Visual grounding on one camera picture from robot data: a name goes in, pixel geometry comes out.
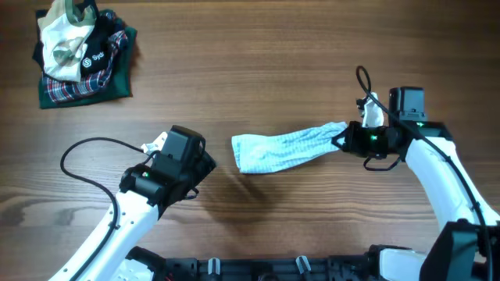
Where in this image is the light blue striped garment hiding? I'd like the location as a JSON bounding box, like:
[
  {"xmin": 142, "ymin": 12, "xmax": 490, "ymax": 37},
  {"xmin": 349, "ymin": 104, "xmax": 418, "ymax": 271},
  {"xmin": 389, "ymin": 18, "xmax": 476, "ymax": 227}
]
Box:
[{"xmin": 231, "ymin": 122, "xmax": 347, "ymax": 174}]

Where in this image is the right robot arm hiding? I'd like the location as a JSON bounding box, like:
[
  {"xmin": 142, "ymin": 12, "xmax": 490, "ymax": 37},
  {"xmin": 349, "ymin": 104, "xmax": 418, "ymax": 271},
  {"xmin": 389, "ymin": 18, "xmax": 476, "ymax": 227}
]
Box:
[{"xmin": 331, "ymin": 87, "xmax": 499, "ymax": 280}]

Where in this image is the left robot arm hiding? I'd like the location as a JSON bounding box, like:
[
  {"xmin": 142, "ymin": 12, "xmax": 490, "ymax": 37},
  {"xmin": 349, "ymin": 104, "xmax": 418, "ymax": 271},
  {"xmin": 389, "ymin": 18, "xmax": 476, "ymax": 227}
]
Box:
[{"xmin": 52, "ymin": 126, "xmax": 216, "ymax": 280}]

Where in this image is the green folded cloth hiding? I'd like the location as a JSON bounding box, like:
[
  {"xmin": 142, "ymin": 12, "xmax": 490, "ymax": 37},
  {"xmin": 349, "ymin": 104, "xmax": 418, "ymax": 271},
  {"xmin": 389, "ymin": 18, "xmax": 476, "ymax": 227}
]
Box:
[{"xmin": 38, "ymin": 27, "xmax": 138, "ymax": 109}]

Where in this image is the black garment white logo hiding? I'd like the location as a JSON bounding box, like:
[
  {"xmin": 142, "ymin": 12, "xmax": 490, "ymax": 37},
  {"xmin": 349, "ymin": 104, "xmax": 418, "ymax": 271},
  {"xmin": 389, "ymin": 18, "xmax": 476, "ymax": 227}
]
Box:
[{"xmin": 34, "ymin": 0, "xmax": 116, "ymax": 82}]

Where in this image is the red plaid shirt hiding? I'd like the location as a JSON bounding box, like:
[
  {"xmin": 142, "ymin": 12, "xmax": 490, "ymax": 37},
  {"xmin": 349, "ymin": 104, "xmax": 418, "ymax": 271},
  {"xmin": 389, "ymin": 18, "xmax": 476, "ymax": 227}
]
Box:
[{"xmin": 39, "ymin": 9, "xmax": 129, "ymax": 104}]

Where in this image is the cream camouflage garment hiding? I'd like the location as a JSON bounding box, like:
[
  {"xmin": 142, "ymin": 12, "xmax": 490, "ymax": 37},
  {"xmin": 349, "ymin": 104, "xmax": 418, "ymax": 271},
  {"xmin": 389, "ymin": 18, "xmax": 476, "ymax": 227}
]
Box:
[{"xmin": 37, "ymin": 0, "xmax": 98, "ymax": 82}]

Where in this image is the black right camera cable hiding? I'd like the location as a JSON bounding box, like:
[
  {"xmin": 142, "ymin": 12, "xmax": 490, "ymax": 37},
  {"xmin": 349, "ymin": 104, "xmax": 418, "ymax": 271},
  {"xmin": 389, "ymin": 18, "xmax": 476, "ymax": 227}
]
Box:
[{"xmin": 355, "ymin": 65, "xmax": 494, "ymax": 281}]

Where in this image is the black camera cable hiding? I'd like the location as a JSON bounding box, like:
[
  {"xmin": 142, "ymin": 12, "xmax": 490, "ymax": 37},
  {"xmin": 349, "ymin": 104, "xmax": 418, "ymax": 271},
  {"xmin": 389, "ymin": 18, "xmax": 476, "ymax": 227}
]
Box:
[
  {"xmin": 355, "ymin": 65, "xmax": 494, "ymax": 281},
  {"xmin": 59, "ymin": 137, "xmax": 148, "ymax": 281}
]

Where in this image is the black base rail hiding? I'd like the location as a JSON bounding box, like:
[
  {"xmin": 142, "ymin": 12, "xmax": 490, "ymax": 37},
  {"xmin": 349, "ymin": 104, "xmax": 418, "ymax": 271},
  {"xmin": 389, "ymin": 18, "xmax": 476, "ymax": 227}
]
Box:
[{"xmin": 124, "ymin": 245, "xmax": 438, "ymax": 281}]

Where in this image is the black left camera cable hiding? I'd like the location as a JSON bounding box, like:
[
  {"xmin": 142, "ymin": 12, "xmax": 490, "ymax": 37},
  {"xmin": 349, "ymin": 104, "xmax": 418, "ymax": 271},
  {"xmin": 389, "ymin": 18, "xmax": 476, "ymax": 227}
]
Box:
[{"xmin": 59, "ymin": 137, "xmax": 148, "ymax": 281}]

